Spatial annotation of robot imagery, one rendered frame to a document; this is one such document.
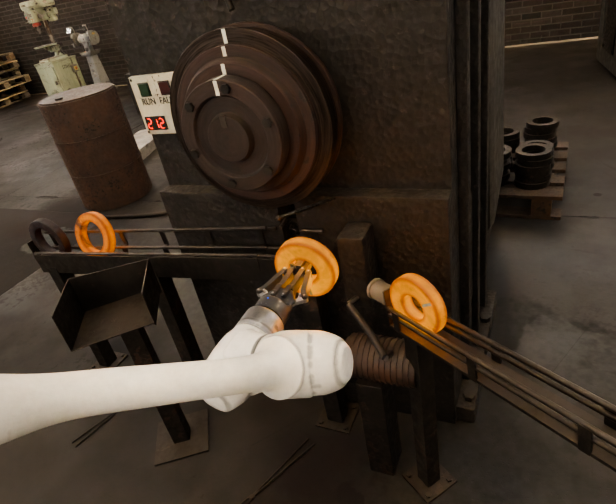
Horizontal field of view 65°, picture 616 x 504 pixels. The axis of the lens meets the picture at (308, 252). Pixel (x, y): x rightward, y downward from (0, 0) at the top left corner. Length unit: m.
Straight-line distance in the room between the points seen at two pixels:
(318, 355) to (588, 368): 1.46
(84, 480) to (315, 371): 1.44
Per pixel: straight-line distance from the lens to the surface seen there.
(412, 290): 1.16
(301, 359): 0.79
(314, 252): 1.11
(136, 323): 1.59
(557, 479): 1.78
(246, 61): 1.22
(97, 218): 1.98
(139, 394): 0.72
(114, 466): 2.09
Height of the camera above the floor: 1.46
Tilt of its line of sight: 31 degrees down
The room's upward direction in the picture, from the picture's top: 12 degrees counter-clockwise
